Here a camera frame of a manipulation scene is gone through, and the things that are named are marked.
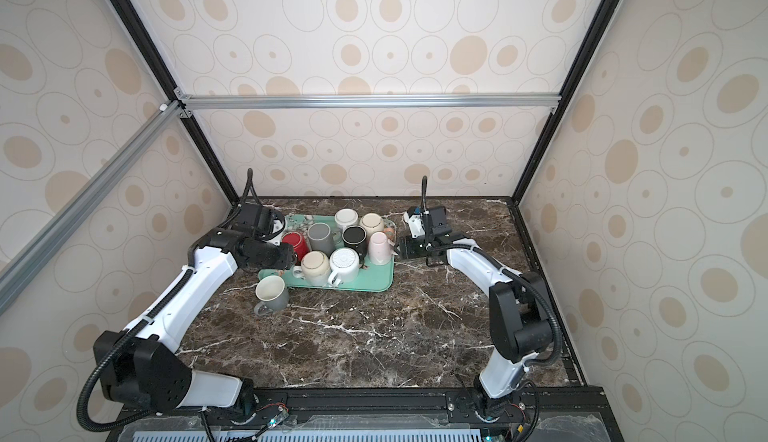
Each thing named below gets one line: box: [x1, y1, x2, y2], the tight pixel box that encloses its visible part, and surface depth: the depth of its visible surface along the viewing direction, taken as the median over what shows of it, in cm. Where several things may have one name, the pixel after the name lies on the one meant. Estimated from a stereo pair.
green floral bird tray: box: [258, 215, 397, 293], surface depth 97 cm
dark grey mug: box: [308, 222, 335, 256], surface depth 97 cm
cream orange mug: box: [360, 212, 384, 240], surface depth 102 cm
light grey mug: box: [254, 275, 290, 317], surface depth 87 cm
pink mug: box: [368, 231, 392, 266], surface depth 97 cm
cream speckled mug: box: [292, 250, 331, 287], surface depth 93 cm
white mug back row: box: [334, 208, 359, 231], surface depth 105 cm
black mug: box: [342, 224, 368, 259], surface depth 98 cm
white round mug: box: [328, 247, 360, 288], surface depth 94 cm
